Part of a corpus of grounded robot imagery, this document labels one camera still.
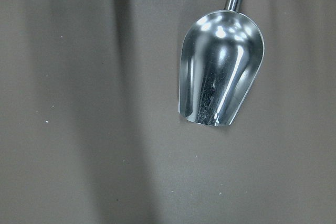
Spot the silver metal scoop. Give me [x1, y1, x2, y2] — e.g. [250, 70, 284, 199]
[178, 0, 265, 126]

